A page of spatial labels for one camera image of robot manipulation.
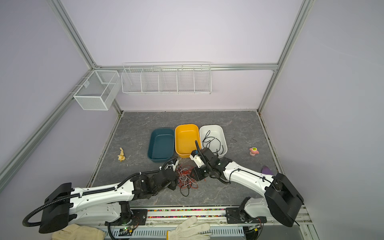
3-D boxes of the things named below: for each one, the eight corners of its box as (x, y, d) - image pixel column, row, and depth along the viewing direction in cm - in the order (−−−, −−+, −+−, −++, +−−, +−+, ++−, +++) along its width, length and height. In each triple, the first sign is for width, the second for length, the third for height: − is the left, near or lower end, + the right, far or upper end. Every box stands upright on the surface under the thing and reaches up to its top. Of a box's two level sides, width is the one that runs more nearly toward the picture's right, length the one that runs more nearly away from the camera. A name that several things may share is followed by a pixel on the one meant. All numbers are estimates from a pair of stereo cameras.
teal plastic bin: (146, 163, 95) (143, 158, 90) (153, 133, 110) (151, 128, 105) (174, 163, 95) (173, 158, 90) (177, 133, 110) (176, 128, 105)
